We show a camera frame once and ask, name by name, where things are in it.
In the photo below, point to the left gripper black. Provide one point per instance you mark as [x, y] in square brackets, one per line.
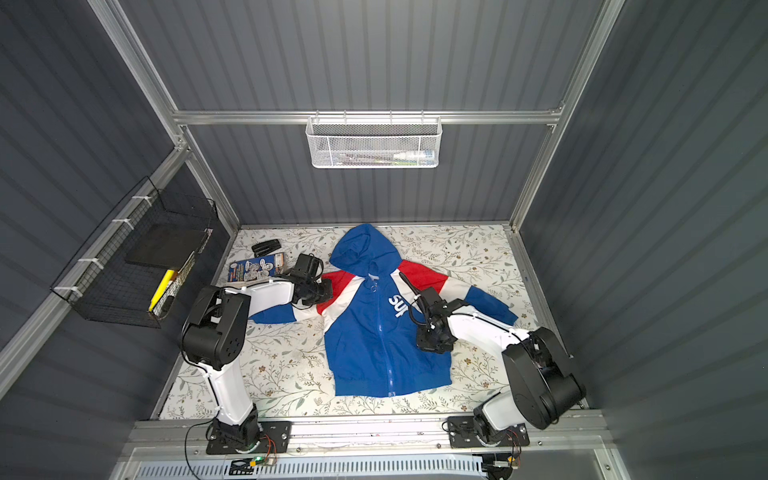
[321, 288]

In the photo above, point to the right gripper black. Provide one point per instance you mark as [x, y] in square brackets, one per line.
[429, 309]

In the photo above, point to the blue red white hooded jacket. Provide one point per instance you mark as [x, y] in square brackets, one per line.
[370, 322]

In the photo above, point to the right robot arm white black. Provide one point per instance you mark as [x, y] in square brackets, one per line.
[542, 379]

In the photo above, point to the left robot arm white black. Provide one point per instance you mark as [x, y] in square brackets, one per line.
[213, 335]

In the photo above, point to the black stapler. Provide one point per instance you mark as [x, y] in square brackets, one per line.
[266, 248]

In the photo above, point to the yellow highlighter marker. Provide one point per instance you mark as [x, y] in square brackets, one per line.
[164, 284]

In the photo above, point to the black notebook in basket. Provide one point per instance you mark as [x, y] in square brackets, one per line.
[166, 246]

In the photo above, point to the white tube in mesh basket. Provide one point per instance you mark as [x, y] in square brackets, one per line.
[422, 158]

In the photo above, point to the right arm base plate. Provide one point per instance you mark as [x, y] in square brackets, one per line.
[465, 431]

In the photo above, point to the white wire mesh basket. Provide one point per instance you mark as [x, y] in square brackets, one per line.
[369, 143]

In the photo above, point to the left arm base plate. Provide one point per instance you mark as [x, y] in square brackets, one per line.
[252, 437]

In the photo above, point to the white perforated cable tray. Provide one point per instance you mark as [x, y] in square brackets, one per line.
[360, 467]

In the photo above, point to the black wire wall basket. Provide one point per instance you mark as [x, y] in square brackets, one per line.
[131, 270]

